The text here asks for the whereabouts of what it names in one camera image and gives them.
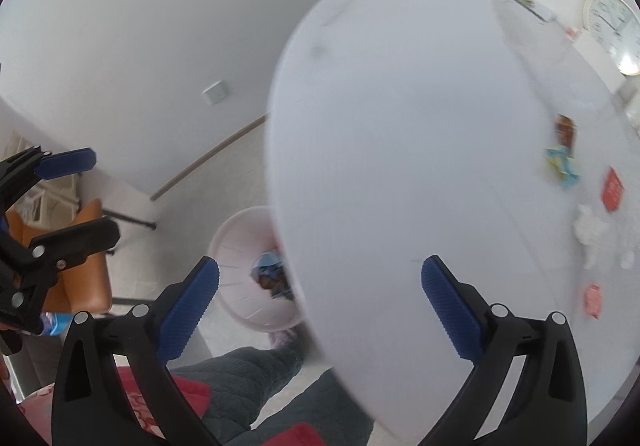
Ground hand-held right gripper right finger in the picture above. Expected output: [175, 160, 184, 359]
[421, 255, 588, 446]

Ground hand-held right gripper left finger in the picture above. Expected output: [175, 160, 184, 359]
[51, 256, 221, 446]

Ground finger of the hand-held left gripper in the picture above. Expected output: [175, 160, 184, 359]
[14, 217, 121, 286]
[0, 146, 97, 212]

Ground white plastic waste bin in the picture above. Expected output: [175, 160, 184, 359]
[207, 206, 307, 333]

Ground blue face mask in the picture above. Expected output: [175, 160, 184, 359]
[250, 250, 283, 277]

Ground pink paper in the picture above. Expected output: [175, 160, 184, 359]
[582, 283, 603, 319]

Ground white tissue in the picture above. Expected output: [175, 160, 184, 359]
[571, 203, 611, 271]

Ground blue yellow paper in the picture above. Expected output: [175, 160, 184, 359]
[545, 145, 581, 189]

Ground clear plastic bottle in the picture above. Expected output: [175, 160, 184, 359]
[615, 221, 640, 272]

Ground red snack packet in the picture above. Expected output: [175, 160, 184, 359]
[600, 166, 627, 213]

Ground brown snack wrapper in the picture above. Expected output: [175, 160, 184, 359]
[555, 113, 578, 147]

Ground blue purple packet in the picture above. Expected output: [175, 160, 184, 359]
[42, 311, 76, 337]

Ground white shelf rack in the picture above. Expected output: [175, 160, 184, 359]
[10, 176, 81, 227]

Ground orange leather chair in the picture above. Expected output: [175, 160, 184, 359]
[5, 199, 157, 314]

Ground red floral garment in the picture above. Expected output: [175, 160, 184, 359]
[20, 366, 326, 446]

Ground person's feet in slippers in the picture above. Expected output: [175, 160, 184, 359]
[269, 329, 301, 352]

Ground white cardboard box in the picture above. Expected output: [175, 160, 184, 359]
[567, 29, 626, 92]

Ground white wall socket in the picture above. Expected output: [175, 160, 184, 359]
[201, 81, 230, 106]

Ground gold rimmed wall clock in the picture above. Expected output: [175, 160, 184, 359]
[582, 0, 640, 76]

